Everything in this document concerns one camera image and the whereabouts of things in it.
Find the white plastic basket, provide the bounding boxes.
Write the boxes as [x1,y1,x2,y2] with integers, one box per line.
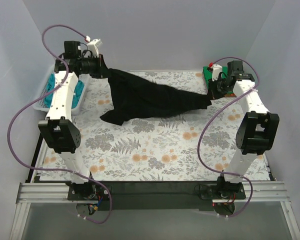
[33,68,92,116]

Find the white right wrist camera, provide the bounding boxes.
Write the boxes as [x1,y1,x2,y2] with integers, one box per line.
[207,62,223,82]

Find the teal t shirt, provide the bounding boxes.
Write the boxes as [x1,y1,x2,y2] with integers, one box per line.
[43,73,85,109]

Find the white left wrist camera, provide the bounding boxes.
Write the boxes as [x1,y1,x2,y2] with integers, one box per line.
[84,35,103,58]

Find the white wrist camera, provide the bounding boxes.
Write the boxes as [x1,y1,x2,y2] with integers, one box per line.
[207,62,223,82]
[84,35,103,58]

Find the aluminium frame rail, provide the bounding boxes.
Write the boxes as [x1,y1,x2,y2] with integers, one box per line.
[10,181,300,240]

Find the folded green t shirt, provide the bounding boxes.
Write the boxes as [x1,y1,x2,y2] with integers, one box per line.
[202,66,235,97]

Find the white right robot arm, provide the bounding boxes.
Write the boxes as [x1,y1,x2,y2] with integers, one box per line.
[207,60,280,199]

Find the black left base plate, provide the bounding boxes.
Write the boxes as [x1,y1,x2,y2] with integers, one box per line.
[67,182,111,201]

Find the floral table mat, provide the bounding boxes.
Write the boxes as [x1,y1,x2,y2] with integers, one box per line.
[39,70,271,182]

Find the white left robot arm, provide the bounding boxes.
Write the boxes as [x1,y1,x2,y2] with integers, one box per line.
[38,39,108,200]

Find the black t shirt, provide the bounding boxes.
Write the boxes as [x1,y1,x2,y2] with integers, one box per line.
[100,68,212,126]

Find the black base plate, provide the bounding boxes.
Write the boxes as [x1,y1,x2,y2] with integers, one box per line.
[193,184,246,201]
[67,182,111,201]

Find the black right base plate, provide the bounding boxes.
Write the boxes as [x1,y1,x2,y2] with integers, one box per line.
[193,184,246,201]

